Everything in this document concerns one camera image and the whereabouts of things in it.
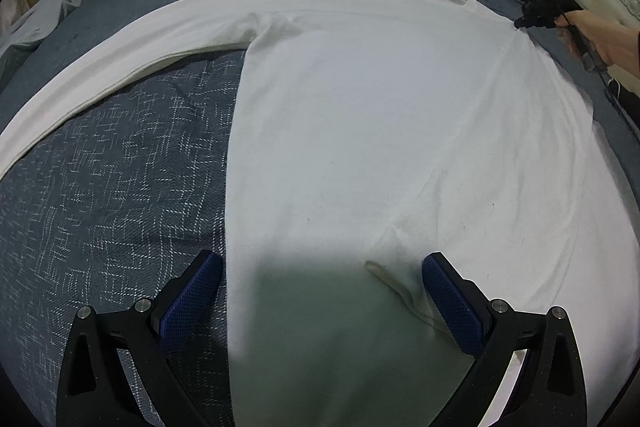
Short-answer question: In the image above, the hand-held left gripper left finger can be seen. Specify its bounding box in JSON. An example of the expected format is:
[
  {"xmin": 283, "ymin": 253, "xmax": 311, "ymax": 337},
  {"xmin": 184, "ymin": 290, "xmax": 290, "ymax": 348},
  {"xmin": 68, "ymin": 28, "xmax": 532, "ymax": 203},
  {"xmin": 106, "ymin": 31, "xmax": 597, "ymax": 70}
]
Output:
[{"xmin": 56, "ymin": 250, "xmax": 224, "ymax": 427}]

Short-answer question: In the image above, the blue patterned bed sheet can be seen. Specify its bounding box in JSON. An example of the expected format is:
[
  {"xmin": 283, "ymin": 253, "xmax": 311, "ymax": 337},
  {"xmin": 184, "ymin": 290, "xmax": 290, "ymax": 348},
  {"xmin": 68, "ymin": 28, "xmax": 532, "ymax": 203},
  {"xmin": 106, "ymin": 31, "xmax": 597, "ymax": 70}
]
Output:
[{"xmin": 0, "ymin": 0, "xmax": 640, "ymax": 427}]

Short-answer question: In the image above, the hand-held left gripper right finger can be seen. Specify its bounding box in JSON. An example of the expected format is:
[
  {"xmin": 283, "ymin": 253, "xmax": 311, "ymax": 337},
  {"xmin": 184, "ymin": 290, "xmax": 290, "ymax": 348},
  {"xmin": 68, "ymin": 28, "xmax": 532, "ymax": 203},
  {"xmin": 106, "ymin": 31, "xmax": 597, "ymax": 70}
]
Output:
[{"xmin": 422, "ymin": 252, "xmax": 588, "ymax": 427}]

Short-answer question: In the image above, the white long-sleeve shirt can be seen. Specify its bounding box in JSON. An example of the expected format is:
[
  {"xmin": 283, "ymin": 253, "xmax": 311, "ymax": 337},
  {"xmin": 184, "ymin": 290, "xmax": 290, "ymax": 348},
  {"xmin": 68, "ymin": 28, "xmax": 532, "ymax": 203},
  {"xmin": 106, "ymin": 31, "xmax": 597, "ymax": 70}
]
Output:
[{"xmin": 0, "ymin": 0, "xmax": 640, "ymax": 427}]

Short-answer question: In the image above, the person's right hand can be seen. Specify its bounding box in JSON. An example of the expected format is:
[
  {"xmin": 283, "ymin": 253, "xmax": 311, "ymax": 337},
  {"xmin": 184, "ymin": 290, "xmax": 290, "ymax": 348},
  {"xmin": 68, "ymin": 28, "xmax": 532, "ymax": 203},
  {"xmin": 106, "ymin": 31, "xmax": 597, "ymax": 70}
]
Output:
[{"xmin": 557, "ymin": 9, "xmax": 640, "ymax": 70}]

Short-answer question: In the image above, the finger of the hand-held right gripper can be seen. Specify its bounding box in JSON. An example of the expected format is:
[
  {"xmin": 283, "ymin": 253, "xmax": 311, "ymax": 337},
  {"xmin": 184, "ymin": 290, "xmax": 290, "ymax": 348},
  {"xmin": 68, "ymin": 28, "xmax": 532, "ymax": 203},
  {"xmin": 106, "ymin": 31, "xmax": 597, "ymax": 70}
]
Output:
[{"xmin": 515, "ymin": 9, "xmax": 553, "ymax": 29}]

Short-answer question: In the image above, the light grey pillow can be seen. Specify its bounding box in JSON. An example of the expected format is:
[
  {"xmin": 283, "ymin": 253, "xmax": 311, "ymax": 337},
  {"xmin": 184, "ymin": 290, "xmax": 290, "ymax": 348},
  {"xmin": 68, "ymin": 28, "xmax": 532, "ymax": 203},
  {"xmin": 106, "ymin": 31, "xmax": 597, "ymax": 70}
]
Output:
[{"xmin": 0, "ymin": 0, "xmax": 106, "ymax": 80}]

